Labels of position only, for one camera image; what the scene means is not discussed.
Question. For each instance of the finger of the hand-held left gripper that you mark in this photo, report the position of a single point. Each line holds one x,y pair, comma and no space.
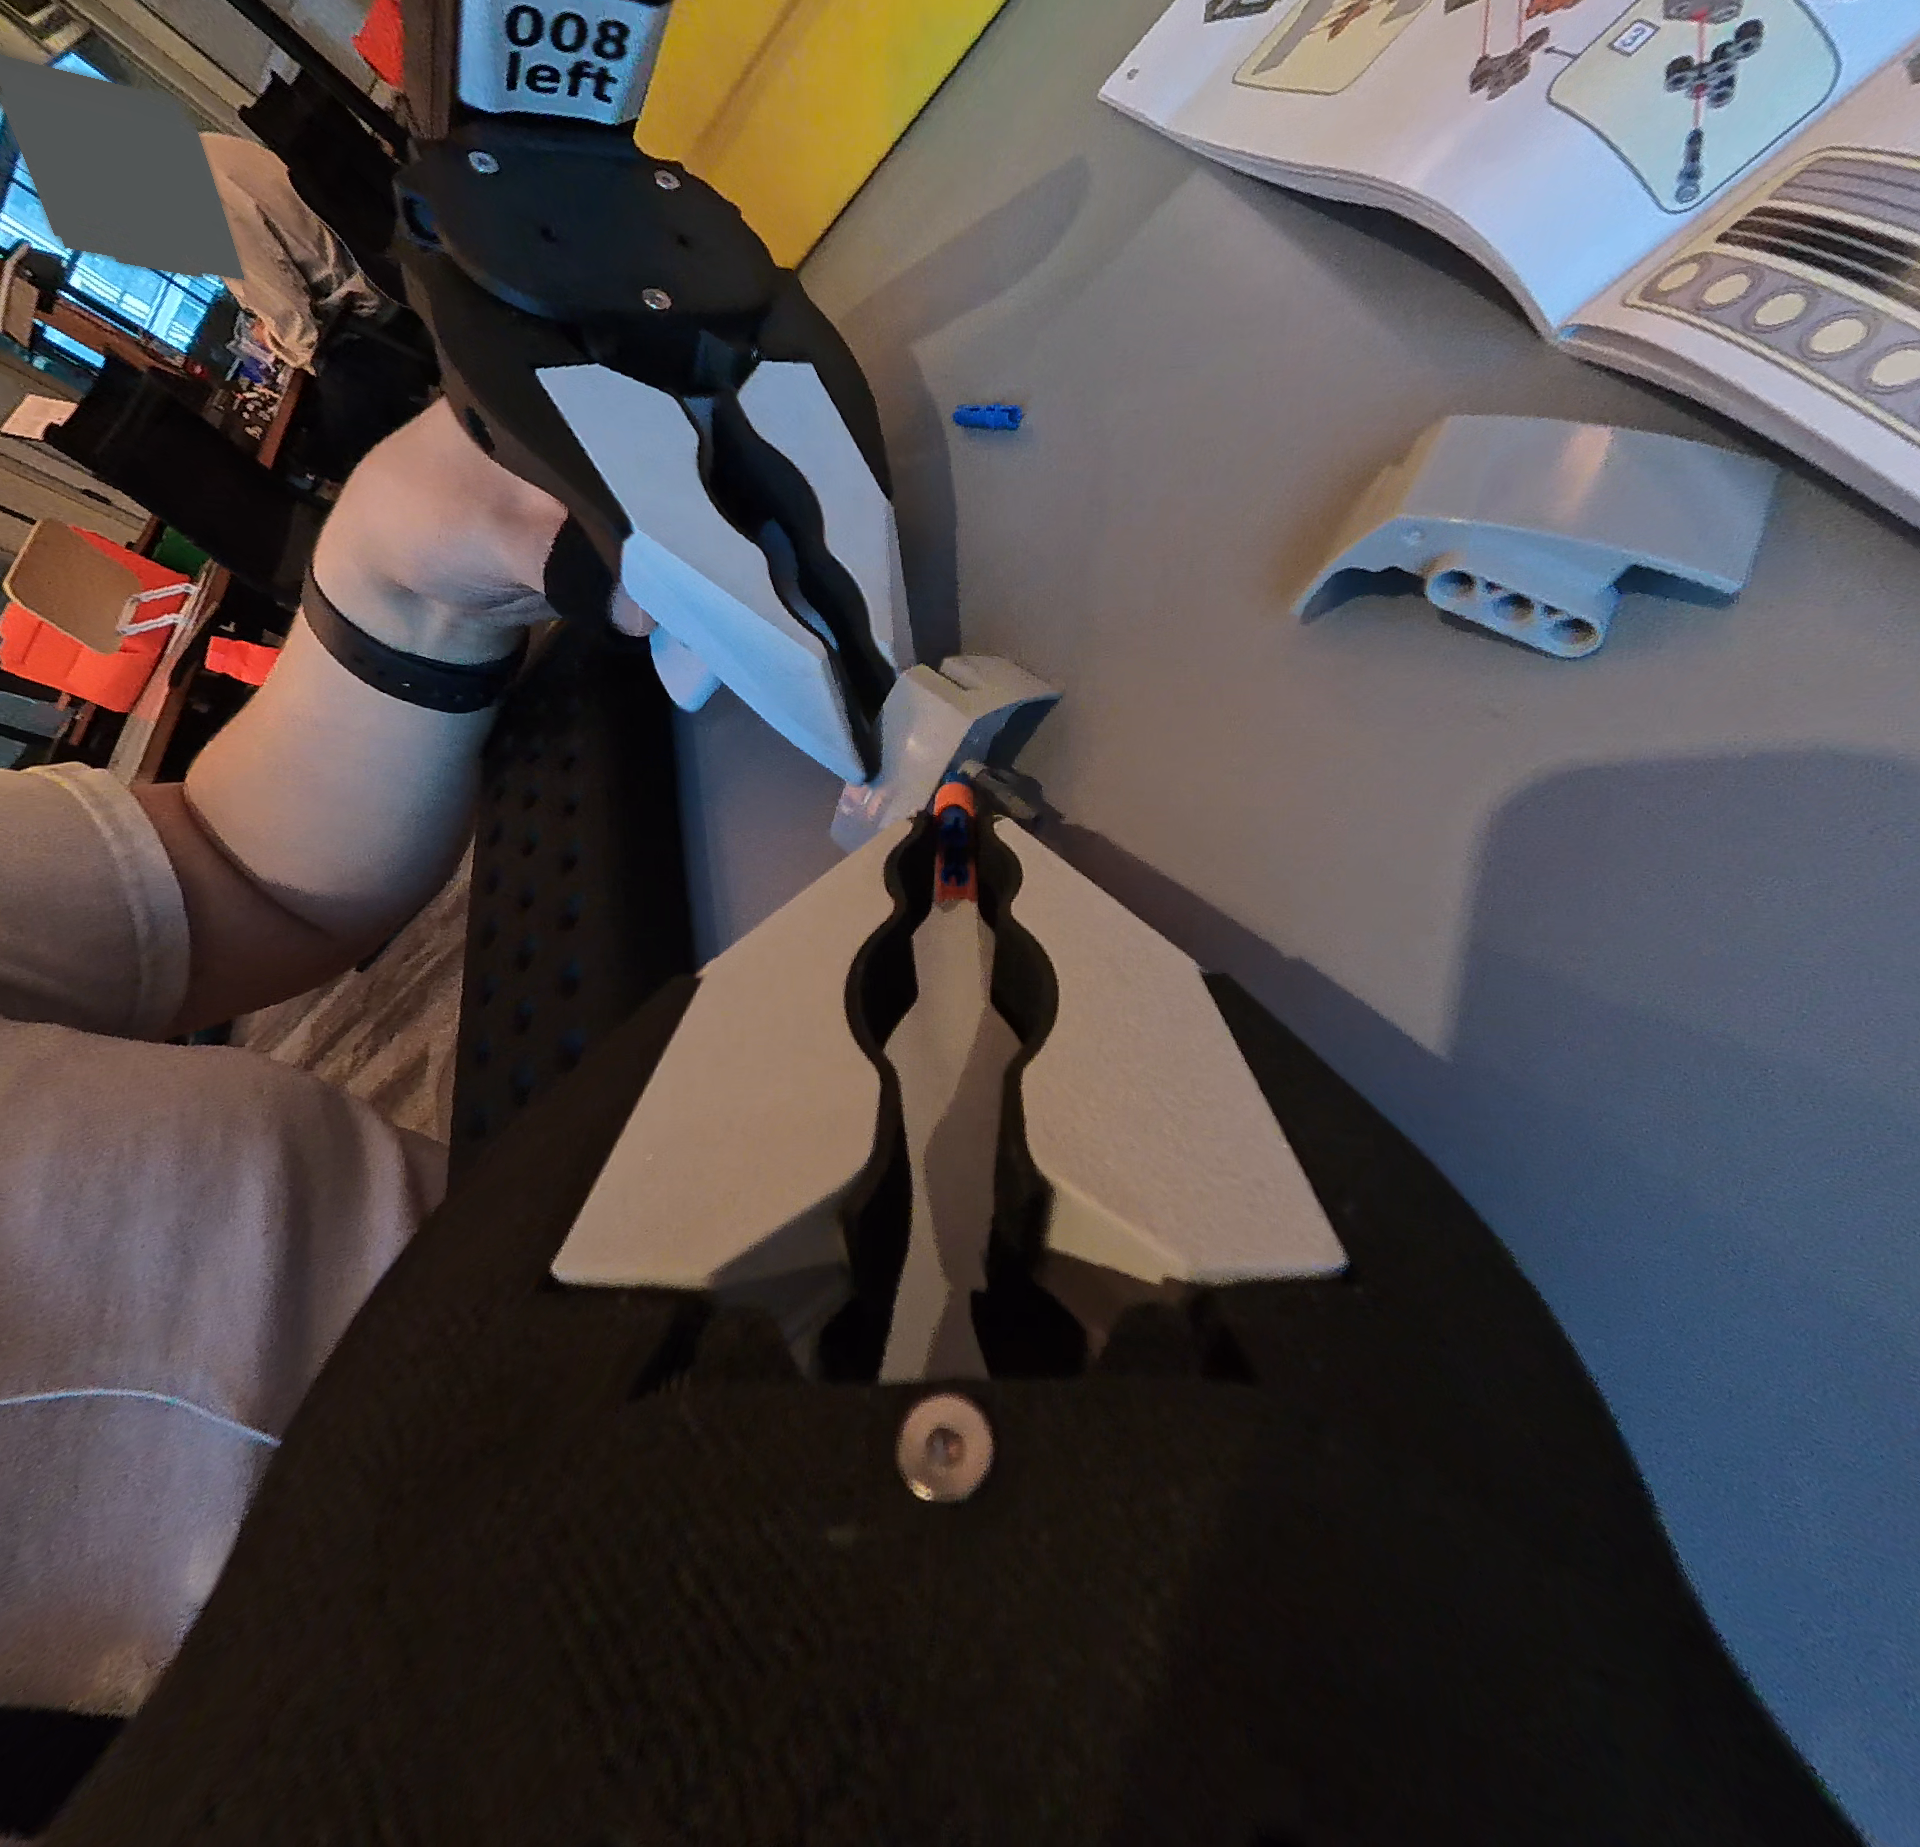
832,469
675,526

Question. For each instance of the orange beam with blue pins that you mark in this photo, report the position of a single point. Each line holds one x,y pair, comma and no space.
953,855

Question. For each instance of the black wristband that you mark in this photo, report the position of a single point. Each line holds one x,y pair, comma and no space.
404,673

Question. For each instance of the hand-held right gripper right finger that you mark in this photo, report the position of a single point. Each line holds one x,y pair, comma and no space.
1185,1143

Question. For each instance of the person's left forearm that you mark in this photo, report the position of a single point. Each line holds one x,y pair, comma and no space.
345,830

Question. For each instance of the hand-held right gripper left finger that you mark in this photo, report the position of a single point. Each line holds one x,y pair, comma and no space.
721,1143

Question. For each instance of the loose blue pin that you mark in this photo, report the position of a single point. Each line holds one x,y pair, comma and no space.
989,419

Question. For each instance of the yellow parts bin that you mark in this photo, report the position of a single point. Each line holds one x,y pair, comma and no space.
811,77

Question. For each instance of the orange storage bin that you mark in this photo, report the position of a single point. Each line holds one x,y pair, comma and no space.
75,671

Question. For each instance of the person's left hand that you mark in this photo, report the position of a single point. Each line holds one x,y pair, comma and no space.
435,526

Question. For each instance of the open instruction manual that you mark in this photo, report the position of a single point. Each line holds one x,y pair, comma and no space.
1426,153

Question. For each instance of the grey curved panel piece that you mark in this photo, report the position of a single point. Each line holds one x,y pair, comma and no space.
1576,510
937,716

